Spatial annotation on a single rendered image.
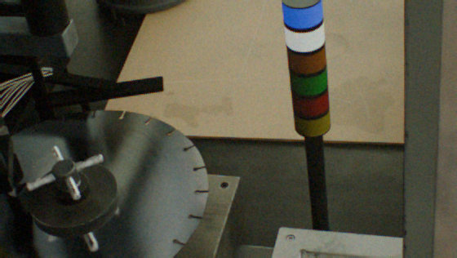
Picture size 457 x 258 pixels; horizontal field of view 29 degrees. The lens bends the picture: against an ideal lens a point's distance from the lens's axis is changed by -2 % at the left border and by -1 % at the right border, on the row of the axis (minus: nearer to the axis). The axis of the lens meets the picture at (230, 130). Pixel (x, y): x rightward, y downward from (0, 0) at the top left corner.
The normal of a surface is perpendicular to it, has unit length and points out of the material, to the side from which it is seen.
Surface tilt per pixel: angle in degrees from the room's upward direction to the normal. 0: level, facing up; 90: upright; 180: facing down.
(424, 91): 90
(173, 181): 0
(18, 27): 0
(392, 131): 0
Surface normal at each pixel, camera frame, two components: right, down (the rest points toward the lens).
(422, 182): -0.23, 0.66
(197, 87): -0.12, -0.74
